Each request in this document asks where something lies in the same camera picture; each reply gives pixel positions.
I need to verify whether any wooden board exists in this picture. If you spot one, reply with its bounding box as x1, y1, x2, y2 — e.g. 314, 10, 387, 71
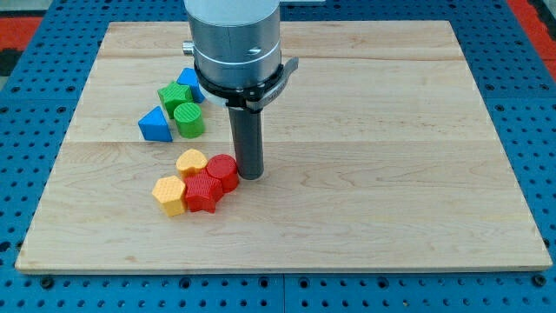
16, 21, 552, 275

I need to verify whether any blue triangle block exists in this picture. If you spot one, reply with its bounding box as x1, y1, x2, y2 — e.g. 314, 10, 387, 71
138, 106, 173, 142

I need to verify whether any yellow hexagon block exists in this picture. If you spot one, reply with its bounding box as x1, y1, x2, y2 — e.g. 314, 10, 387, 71
151, 176, 187, 216

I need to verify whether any green cylinder block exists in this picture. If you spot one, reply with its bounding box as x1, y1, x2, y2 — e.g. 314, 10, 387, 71
174, 103, 205, 138

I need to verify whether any red cylinder block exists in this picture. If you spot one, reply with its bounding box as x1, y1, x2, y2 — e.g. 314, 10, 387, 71
206, 154, 239, 193

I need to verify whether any green star block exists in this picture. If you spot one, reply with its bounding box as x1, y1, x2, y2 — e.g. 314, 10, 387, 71
157, 82, 194, 119

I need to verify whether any blue cube block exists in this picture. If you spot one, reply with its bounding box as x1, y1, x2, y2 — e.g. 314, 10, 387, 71
176, 68, 205, 103

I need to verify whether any red star block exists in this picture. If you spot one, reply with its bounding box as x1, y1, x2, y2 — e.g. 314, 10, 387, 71
185, 170, 224, 214

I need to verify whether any yellow heart block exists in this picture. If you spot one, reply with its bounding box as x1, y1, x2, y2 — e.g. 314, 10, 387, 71
175, 149, 208, 179

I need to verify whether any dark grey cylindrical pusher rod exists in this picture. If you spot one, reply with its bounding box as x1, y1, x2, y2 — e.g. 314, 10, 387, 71
228, 109, 264, 180

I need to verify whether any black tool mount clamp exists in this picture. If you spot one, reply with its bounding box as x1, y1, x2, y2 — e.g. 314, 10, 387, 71
194, 57, 299, 112

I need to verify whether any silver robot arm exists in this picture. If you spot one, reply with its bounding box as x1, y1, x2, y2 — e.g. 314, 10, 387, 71
183, 0, 299, 180

